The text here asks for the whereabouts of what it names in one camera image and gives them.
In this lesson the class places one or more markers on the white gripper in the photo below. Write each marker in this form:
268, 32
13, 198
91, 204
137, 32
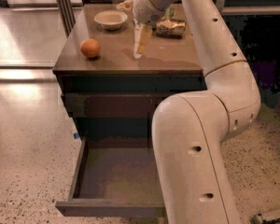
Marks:
146, 10

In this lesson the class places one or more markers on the orange fruit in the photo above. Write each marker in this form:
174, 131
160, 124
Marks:
90, 48

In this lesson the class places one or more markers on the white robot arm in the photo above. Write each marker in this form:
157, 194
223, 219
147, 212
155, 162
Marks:
188, 128

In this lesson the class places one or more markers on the dark wooden drawer cabinet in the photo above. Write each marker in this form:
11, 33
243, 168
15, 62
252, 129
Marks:
168, 66

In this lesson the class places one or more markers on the closed upper drawer front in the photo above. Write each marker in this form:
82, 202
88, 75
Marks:
112, 105

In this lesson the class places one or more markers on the open bottom drawer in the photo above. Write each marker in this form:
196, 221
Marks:
114, 181

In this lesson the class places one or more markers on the white paper bowl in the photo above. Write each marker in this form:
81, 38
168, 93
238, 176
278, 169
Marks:
111, 20

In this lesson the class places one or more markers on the green chip bag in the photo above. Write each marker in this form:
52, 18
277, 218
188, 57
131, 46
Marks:
170, 13

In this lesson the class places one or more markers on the blue tape piece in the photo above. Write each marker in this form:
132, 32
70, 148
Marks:
76, 135

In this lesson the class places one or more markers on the white power strip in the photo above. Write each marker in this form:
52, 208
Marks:
270, 217

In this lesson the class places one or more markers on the metal window frame post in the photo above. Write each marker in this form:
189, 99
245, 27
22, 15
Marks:
67, 15

